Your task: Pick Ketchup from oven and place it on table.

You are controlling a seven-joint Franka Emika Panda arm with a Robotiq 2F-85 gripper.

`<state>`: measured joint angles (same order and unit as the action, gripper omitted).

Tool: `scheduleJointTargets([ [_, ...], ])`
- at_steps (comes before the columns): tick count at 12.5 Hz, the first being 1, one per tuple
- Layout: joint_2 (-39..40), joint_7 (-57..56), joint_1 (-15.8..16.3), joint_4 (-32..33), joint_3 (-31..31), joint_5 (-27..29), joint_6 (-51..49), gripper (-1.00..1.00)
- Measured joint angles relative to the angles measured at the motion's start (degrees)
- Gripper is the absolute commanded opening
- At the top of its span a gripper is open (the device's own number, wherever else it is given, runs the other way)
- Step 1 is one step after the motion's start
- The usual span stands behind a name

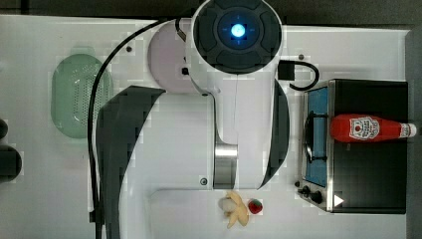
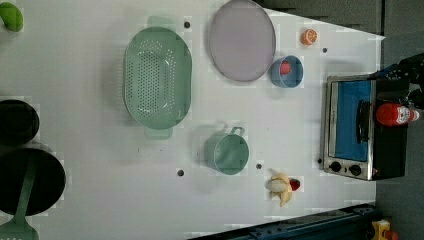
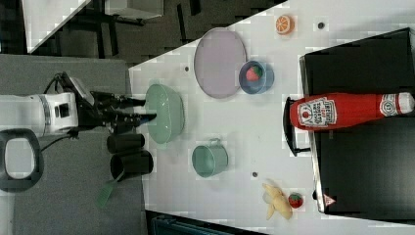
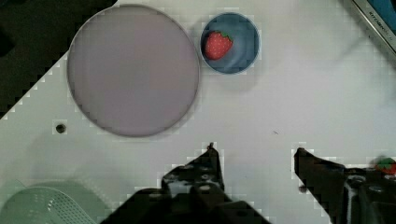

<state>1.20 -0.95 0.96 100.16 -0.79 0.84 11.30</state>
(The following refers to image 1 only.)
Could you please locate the red ketchup bottle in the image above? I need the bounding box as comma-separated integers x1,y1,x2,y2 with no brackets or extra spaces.
329,114,418,142

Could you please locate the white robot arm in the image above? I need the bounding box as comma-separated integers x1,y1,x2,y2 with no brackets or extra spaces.
95,0,289,239

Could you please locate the black toaster oven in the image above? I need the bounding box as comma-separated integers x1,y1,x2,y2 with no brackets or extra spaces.
296,80,408,214

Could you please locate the lilac round plate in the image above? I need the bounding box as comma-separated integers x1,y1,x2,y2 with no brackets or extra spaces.
147,21,196,94

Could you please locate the peeled toy banana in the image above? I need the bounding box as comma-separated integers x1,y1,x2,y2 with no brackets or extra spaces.
219,190,249,229

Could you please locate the toy strawberry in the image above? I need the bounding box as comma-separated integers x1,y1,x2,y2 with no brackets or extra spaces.
248,199,263,214

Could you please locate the green perforated colander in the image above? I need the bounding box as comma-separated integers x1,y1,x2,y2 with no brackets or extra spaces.
51,54,103,138

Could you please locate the black pot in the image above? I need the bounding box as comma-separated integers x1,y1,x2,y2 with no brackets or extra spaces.
0,145,22,183

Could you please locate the small black cup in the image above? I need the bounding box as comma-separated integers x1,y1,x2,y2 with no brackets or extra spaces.
0,119,8,139

